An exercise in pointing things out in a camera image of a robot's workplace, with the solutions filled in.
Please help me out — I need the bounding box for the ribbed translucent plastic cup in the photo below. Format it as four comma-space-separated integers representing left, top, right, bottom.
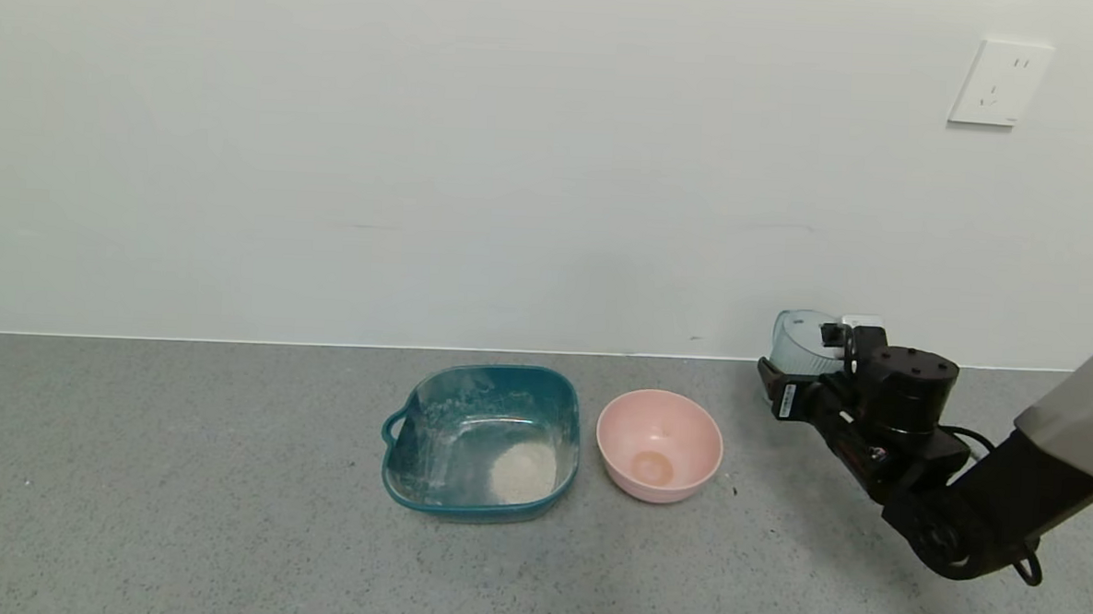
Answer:
769, 308, 845, 382

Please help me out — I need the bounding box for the pink ribbed bowl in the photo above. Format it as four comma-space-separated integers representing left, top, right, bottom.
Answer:
593, 387, 726, 507

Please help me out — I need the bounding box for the teal square plastic tray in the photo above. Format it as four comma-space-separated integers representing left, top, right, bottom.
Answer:
378, 359, 585, 528

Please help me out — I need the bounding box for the white wall socket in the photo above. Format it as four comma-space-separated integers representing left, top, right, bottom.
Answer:
947, 37, 1055, 130

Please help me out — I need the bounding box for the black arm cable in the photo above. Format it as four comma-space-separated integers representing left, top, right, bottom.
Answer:
933, 423, 1052, 589

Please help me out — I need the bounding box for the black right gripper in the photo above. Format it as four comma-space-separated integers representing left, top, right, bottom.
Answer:
754, 356, 864, 440

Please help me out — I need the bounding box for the beige speckled powder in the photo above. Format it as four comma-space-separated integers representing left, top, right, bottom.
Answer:
488, 438, 561, 508

